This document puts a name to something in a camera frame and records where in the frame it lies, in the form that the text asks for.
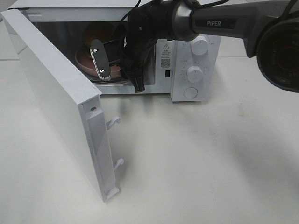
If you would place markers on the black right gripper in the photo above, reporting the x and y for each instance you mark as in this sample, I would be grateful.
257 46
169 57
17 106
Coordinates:
129 46

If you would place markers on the pink round plate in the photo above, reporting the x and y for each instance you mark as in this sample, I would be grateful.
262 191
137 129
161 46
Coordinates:
85 63

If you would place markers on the burger with lettuce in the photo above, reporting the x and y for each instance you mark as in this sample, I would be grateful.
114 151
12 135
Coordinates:
97 30

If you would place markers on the white microwave door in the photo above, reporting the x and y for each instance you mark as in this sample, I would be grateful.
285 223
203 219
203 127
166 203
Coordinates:
69 100

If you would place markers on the round white door button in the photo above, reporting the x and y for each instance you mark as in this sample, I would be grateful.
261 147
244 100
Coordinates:
190 92

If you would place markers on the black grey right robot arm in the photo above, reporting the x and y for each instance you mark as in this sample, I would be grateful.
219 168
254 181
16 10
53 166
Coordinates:
269 30

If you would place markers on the glass microwave turntable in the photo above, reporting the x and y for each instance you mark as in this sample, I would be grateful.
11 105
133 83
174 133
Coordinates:
111 81

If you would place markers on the white microwave oven body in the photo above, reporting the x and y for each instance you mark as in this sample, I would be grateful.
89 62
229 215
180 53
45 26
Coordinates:
63 23

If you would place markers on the lower white timer knob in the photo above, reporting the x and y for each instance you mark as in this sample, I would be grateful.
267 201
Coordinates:
194 74

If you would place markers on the upper white power knob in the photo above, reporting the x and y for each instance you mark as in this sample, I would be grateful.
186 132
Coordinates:
199 45

